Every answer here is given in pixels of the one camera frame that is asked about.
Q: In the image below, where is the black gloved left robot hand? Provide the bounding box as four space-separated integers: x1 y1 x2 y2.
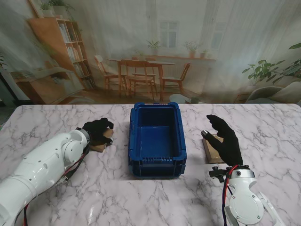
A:
82 119 115 146

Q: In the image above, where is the long cardboard package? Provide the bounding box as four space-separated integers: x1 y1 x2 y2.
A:
202 133 227 165

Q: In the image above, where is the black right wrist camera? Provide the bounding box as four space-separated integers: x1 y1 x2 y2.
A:
209 166 228 183

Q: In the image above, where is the blue plastic turnover box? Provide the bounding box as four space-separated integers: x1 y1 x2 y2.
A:
128 102 188 181

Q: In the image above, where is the small cardboard package with label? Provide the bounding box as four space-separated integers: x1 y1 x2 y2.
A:
90 128 114 153

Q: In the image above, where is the printed room scene backdrop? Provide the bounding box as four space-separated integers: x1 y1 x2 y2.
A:
0 0 301 106

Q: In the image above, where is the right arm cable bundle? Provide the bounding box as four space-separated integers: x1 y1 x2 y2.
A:
220 164 238 226

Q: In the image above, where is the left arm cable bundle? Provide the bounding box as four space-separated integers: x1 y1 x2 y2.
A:
22 141 91 226

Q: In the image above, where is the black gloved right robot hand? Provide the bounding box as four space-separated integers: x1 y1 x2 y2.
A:
200 114 243 165

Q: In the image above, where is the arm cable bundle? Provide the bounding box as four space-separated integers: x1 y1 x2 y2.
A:
220 164 238 226
22 141 91 226

